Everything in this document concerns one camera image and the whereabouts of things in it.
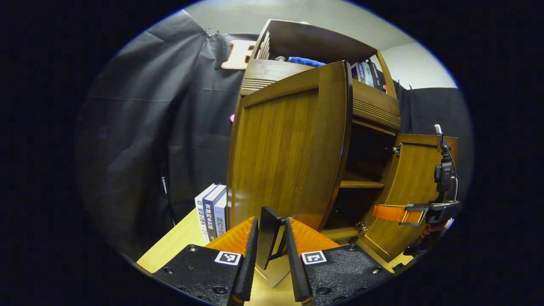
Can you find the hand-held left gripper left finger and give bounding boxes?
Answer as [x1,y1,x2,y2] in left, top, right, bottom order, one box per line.
[152,216,260,306]

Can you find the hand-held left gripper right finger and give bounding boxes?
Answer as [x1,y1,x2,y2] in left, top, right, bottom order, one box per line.
[284,217,394,306]

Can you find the wooden cabinet door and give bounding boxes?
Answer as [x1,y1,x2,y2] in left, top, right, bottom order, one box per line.
[226,60,354,289]
[356,134,459,263]

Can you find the wooden double-door shoe cabinet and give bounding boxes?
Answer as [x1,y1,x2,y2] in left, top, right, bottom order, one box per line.
[240,19,402,247]

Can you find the pale blue spine book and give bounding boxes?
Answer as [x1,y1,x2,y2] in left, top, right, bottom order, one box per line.
[213,190,229,238]

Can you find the navy spine book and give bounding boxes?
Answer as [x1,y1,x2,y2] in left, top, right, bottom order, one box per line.
[202,184,226,242]

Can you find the black spine book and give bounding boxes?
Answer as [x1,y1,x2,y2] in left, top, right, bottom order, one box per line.
[368,59,388,93]

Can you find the grey spine book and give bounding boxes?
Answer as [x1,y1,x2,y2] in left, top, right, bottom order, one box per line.
[358,61,375,88]

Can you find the black backdrop cloth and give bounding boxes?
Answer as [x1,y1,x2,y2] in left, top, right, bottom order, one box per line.
[76,9,473,260]

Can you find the blue folded towel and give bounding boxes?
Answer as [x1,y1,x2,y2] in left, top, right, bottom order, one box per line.
[288,57,327,68]

